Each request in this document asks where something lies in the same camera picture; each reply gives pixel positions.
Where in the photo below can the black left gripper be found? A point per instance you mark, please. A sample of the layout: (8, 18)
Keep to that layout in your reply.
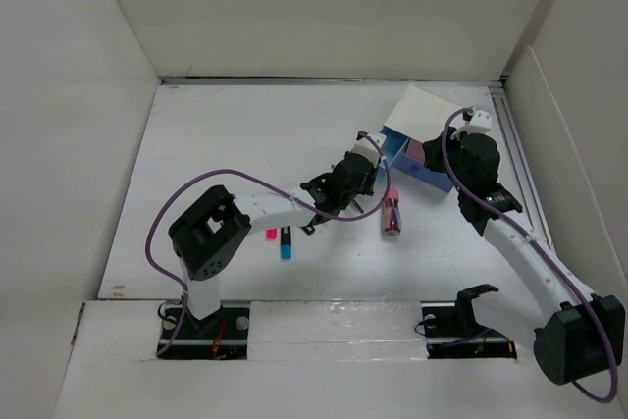
(366, 189)

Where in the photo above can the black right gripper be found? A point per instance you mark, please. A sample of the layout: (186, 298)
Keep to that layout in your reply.
(434, 150)

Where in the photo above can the marker tube with pink cap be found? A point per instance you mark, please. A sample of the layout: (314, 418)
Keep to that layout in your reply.
(391, 217)

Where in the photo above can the blue drawer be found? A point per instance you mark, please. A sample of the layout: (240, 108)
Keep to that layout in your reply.
(394, 146)

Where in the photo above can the pink drawer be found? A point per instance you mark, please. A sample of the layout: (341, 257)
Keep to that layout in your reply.
(414, 150)

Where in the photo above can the white drawer organizer box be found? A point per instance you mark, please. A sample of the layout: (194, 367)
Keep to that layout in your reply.
(421, 113)

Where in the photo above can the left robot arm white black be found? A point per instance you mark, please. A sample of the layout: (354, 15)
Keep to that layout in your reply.
(207, 236)

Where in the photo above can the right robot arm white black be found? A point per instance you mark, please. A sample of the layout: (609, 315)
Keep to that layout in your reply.
(576, 332)

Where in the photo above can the blue highlighter marker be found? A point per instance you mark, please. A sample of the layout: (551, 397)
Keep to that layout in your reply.
(285, 243)

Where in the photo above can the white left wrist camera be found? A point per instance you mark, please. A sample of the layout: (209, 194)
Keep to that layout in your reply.
(370, 147)

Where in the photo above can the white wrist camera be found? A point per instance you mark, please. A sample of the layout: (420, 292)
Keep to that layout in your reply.
(370, 147)
(475, 121)

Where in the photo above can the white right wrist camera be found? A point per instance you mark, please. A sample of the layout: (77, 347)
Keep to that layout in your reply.
(475, 121)

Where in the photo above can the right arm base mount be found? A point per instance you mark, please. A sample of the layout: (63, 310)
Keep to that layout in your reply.
(452, 333)

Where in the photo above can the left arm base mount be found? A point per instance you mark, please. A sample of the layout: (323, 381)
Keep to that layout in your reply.
(221, 337)

